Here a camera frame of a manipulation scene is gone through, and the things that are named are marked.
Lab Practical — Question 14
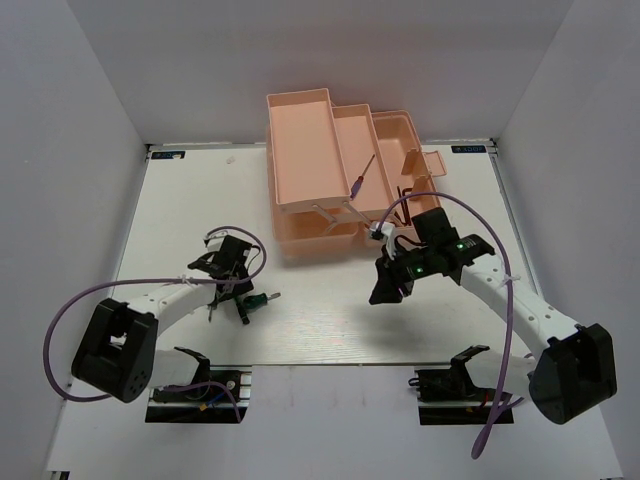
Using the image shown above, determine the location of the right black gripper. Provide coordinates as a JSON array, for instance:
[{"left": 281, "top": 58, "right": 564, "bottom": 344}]
[{"left": 369, "top": 244, "right": 437, "bottom": 305}]

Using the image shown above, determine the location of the large brown hex key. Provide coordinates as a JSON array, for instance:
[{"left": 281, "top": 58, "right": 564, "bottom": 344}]
[{"left": 397, "top": 187, "right": 412, "bottom": 226}]

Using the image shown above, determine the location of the green black screwdriver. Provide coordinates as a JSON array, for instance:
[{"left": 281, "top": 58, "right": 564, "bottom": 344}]
[
  {"left": 233, "top": 296, "right": 250, "bottom": 325},
  {"left": 207, "top": 298, "right": 219, "bottom": 322}
]

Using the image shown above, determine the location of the stubby green screwdriver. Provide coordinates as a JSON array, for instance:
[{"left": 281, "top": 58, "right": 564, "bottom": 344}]
[{"left": 242, "top": 292, "right": 281, "bottom": 311}]

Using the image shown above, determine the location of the blue red screwdriver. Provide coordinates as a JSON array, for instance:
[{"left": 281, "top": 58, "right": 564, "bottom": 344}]
[{"left": 350, "top": 154, "right": 376, "bottom": 200}]

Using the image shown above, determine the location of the pink plastic tool box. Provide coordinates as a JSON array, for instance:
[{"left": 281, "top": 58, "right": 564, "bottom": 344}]
[{"left": 267, "top": 88, "right": 447, "bottom": 258}]

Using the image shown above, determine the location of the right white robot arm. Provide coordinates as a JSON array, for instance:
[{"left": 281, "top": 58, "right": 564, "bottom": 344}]
[{"left": 369, "top": 208, "right": 617, "bottom": 425}]

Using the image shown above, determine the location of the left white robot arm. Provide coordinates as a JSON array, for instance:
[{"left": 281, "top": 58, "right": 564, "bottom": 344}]
[{"left": 71, "top": 232, "right": 264, "bottom": 403}]

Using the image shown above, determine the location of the left blue label sticker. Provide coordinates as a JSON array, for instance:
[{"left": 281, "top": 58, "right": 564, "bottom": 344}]
[{"left": 151, "top": 151, "right": 186, "bottom": 160}]

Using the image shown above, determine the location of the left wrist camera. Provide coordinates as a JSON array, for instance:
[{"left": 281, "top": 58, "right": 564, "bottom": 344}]
[{"left": 203, "top": 230, "right": 228, "bottom": 252}]

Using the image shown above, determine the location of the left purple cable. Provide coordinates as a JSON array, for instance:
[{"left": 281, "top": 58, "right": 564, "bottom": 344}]
[{"left": 42, "top": 225, "right": 269, "bottom": 424}]

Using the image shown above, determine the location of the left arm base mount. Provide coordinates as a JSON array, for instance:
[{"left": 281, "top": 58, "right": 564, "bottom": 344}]
[{"left": 145, "top": 366, "right": 252, "bottom": 425}]

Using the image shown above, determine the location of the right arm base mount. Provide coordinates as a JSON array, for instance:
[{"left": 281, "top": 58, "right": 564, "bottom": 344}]
[{"left": 408, "top": 368, "right": 495, "bottom": 426}]

